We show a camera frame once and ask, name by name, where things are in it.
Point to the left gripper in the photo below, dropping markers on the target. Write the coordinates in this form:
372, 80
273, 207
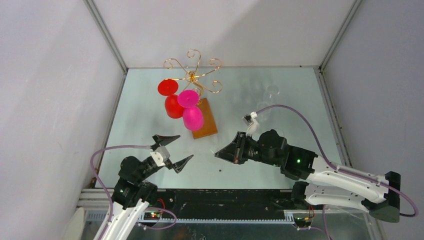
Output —
164, 140

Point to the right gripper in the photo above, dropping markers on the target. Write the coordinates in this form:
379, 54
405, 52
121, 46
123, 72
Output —
234, 152

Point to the pink wine glass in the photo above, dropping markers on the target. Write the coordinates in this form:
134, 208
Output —
192, 116

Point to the red wine glass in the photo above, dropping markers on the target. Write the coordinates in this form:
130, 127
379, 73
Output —
168, 88

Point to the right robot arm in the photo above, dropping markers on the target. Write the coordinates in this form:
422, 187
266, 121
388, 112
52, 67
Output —
316, 182

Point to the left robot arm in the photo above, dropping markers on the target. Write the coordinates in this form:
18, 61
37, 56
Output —
133, 194

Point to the clear wine glass far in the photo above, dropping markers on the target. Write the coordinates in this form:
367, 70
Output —
269, 96

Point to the gold rack wooden base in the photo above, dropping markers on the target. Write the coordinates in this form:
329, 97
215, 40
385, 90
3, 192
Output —
191, 81

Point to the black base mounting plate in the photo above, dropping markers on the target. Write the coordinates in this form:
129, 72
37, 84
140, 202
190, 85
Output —
261, 205

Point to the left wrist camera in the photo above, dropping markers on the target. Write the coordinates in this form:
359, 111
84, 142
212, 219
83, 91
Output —
160, 156

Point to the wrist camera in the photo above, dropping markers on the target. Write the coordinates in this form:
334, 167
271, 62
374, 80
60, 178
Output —
252, 124
160, 156

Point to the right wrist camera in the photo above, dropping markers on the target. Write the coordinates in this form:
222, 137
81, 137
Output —
252, 124

